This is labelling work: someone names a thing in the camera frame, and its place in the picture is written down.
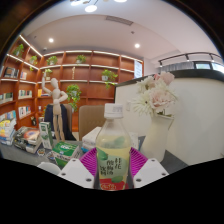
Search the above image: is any grey curtain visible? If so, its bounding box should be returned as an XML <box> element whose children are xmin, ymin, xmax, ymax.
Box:
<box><xmin>161</xmin><ymin>62</ymin><xmax>196</xmax><ymax>74</ymax></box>

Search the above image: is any clear drink bottle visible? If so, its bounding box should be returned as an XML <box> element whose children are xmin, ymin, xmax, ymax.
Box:
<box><xmin>94</xmin><ymin>102</ymin><xmax>133</xmax><ymax>192</ymax></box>

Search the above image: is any branched ceiling lamp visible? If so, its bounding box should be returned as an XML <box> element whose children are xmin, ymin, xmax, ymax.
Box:
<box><xmin>69</xmin><ymin>0</ymin><xmax>128</xmax><ymax>14</ymax></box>

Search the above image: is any dark blue chair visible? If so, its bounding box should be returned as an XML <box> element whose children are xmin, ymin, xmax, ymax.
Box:
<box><xmin>44</xmin><ymin>103</ymin><xmax>77</xmax><ymax>141</ymax></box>

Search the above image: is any window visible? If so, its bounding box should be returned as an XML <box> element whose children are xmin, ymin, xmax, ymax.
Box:
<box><xmin>194</xmin><ymin>61</ymin><xmax>224</xmax><ymax>73</ymax></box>

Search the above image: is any black ceiling track rail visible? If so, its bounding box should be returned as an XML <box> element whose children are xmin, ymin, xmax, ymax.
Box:
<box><xmin>157</xmin><ymin>51</ymin><xmax>223</xmax><ymax>66</ymax></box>

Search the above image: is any wooden shelf unit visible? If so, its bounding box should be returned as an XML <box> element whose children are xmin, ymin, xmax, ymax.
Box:
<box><xmin>0</xmin><ymin>34</ymin><xmax>144</xmax><ymax>134</ymax></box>

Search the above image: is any white wall notice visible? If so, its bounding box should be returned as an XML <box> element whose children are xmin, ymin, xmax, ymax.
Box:
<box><xmin>133</xmin><ymin>59</ymin><xmax>144</xmax><ymax>79</ymax></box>

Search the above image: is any dark book stack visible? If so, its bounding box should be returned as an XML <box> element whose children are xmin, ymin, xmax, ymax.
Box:
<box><xmin>13</xmin><ymin>126</ymin><xmax>44</xmax><ymax>154</ymax></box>

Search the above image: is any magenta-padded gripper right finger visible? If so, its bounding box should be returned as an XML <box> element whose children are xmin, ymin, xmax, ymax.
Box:
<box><xmin>129</xmin><ymin>146</ymin><xmax>170</xmax><ymax>189</ymax></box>

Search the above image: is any ceiling air vent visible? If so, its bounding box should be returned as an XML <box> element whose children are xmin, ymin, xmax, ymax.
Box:
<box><xmin>105</xmin><ymin>15</ymin><xmax>134</xmax><ymax>27</ymax></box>

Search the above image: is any white ceramic vase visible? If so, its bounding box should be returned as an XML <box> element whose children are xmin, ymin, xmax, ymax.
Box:
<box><xmin>139</xmin><ymin>113</ymin><xmax>175</xmax><ymax>163</ymax></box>

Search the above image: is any wooden artist mannequin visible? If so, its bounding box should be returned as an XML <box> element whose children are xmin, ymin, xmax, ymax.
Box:
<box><xmin>41</xmin><ymin>71</ymin><xmax>69</xmax><ymax>143</ymax></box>

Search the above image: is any green white box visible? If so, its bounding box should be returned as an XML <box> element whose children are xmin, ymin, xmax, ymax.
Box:
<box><xmin>51</xmin><ymin>141</ymin><xmax>84</xmax><ymax>169</ymax></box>

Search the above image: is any tall green white carton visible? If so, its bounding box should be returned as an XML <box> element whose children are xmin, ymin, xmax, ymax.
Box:
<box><xmin>38</xmin><ymin>121</ymin><xmax>55</xmax><ymax>150</ymax></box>

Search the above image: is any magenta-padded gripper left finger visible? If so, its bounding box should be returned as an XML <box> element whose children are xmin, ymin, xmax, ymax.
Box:
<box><xmin>57</xmin><ymin>147</ymin><xmax>98</xmax><ymax>190</ymax></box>

